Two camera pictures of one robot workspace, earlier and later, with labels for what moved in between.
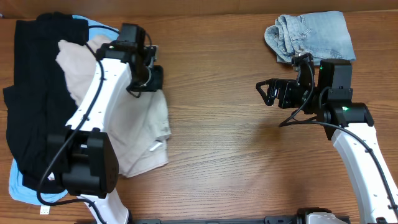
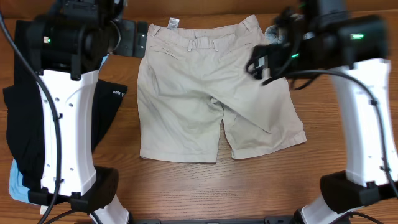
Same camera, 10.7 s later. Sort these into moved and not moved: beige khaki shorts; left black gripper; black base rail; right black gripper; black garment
Moved: left black gripper; beige khaki shorts; right black gripper
Not moved: black base rail; black garment
